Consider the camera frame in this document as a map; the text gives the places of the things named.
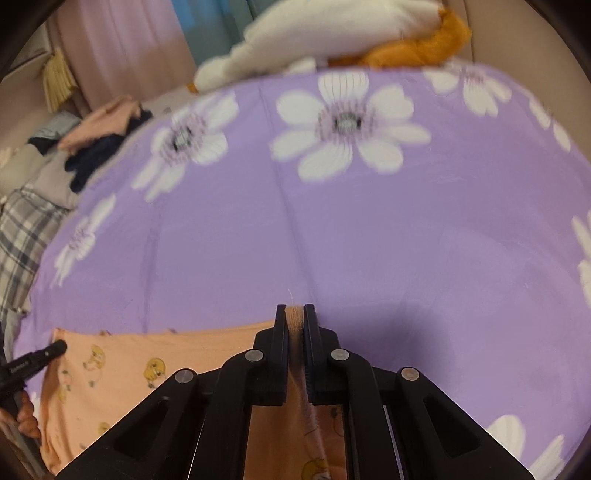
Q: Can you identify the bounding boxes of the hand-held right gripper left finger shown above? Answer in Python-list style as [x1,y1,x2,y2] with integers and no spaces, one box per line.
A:
[54,304,291,480]

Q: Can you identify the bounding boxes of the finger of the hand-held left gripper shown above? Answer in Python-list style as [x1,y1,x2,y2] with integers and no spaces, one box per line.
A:
[0,340,68,394]

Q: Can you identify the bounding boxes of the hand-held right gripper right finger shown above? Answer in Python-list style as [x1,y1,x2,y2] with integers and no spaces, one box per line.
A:
[302,304,536,480]

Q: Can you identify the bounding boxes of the peach cartoon print garment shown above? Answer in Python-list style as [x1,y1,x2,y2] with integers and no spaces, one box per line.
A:
[39,305,352,480]

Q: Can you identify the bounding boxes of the person's left hand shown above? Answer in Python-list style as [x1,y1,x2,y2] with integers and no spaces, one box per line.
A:
[0,391,43,441]

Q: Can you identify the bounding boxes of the plaid blanket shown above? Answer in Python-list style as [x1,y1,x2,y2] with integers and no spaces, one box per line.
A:
[0,187,70,315]

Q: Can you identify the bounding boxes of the purple floral bedsheet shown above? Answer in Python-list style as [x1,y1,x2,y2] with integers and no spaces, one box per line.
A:
[9,62,591,480]

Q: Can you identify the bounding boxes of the grey cloth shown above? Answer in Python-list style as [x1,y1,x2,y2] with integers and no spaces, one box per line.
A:
[34,138,134,210]

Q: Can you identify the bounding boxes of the small dark cloth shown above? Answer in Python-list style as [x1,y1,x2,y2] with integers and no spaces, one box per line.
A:
[27,136,61,157]

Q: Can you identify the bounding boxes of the navy crumpled cloth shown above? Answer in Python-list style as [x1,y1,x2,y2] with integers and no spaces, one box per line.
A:
[65,108,154,193]

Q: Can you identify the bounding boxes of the blue-grey pillow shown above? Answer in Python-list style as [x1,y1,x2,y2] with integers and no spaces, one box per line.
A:
[28,111,81,141]

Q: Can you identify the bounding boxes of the peach folded cloth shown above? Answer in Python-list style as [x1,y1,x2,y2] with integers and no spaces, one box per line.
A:
[58,96,141,155]

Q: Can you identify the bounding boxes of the white goose plush toy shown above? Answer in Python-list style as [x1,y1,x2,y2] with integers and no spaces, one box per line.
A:
[187,0,472,95]

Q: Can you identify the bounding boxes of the pink curtain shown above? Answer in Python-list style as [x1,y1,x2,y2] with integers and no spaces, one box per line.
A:
[48,0,199,112]

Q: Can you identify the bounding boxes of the teal curtain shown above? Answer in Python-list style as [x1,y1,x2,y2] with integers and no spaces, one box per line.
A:
[171,0,278,61]

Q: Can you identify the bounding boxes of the beige padded headboard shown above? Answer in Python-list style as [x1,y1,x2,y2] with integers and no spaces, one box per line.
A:
[443,0,591,162]

